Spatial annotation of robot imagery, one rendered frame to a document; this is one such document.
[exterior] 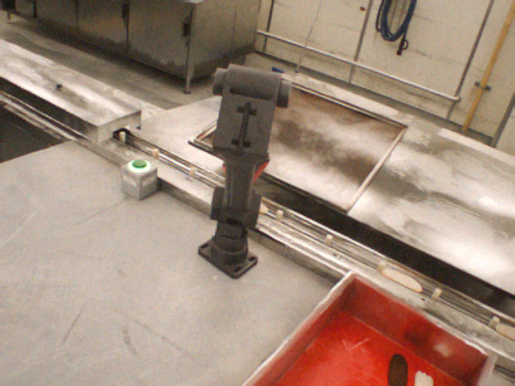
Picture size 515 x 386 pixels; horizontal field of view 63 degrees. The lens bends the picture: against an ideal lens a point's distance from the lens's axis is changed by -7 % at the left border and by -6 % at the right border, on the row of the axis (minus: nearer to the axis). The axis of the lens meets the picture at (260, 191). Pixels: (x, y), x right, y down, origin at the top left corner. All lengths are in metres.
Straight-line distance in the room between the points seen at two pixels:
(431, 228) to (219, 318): 0.60
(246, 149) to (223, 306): 0.41
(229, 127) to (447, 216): 0.79
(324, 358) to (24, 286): 0.61
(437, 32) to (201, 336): 4.12
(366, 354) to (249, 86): 0.57
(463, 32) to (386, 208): 3.53
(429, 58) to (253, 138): 4.15
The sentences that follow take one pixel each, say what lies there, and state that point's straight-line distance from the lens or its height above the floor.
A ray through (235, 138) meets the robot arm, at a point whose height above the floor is 1.24.
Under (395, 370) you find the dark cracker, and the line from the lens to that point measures 0.92.
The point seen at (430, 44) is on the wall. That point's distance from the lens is 4.68.
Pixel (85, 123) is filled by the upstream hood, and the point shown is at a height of 0.91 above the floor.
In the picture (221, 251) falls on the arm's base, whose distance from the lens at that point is 0.98.
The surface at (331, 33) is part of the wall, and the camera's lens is 4.98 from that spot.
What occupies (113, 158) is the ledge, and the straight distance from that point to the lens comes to 1.33.
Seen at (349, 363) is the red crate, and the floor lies 0.82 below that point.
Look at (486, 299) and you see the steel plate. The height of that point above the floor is 0.82.
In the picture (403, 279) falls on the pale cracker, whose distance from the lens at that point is 1.07.
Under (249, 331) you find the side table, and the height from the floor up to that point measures 0.82.
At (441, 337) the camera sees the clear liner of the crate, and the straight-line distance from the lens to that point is 0.92.
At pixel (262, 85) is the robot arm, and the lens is 0.62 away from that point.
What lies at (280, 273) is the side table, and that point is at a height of 0.82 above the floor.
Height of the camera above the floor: 1.51
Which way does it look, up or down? 33 degrees down
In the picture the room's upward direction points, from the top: 11 degrees clockwise
